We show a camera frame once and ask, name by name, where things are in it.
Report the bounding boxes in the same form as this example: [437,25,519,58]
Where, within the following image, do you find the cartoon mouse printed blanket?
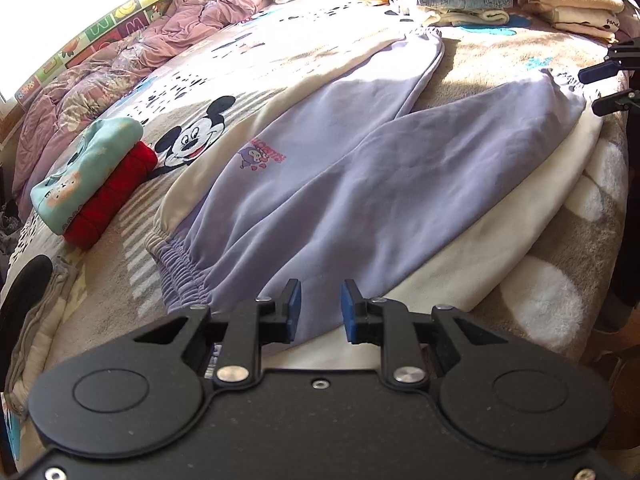
[0,0,631,461]

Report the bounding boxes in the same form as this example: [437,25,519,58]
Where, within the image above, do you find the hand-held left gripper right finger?
[340,280,506,391]

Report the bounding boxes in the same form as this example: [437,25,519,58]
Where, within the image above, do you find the red knit sweater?
[62,141,159,251]

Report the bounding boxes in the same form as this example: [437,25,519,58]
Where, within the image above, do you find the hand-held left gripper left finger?
[132,278,302,392]

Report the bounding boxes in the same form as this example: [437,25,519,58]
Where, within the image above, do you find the lavender pants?
[145,27,588,348]

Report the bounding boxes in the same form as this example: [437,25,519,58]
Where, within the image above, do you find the cream folded garment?
[0,310,56,411]

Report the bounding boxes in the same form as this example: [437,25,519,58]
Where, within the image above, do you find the colourful alphabet play mat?
[15,0,241,106]

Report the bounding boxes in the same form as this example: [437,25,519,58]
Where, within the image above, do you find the pink floral quilt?
[11,0,281,208]

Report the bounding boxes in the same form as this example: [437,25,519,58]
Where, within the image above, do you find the stack of cream folded clothes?
[517,0,626,43]

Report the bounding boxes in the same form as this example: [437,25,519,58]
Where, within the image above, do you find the cream pants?
[152,10,603,371]

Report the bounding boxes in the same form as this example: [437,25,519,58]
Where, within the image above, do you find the grey folded garment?
[5,255,81,391]

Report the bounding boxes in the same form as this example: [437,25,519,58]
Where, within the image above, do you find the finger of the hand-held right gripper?
[591,89,640,117]
[578,37,640,86]

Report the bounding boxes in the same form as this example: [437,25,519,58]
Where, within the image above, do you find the teal cartoon sweater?
[30,116,145,236]

